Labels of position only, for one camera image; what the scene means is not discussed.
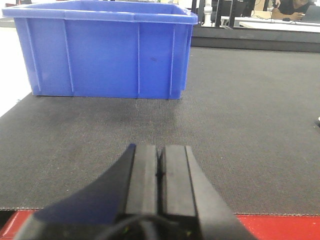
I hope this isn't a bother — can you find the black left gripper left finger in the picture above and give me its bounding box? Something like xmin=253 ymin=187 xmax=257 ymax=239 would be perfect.
xmin=15 ymin=144 xmax=158 ymax=240

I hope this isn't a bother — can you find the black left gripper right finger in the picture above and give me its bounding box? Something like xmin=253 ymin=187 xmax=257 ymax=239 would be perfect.
xmin=160 ymin=145 xmax=255 ymax=240

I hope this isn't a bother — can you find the dark conveyor belt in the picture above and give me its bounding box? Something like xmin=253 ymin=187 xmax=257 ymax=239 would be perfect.
xmin=0 ymin=47 xmax=320 ymax=216

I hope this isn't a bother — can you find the blue plastic crate on conveyor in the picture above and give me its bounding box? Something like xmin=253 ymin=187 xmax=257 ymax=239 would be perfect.
xmin=2 ymin=0 xmax=198 ymax=100

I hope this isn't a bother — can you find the white desk in background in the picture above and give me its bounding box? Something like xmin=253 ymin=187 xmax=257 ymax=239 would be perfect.
xmin=233 ymin=17 xmax=320 ymax=33

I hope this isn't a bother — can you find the seated person in black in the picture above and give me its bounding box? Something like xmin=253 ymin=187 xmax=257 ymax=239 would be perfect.
xmin=271 ymin=0 xmax=315 ymax=21

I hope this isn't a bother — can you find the grey laptop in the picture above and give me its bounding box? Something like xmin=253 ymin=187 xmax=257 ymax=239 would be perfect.
xmin=301 ymin=5 xmax=320 ymax=24

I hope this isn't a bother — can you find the red conveyor frame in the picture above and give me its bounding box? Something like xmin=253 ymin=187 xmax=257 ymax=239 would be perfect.
xmin=0 ymin=209 xmax=320 ymax=240

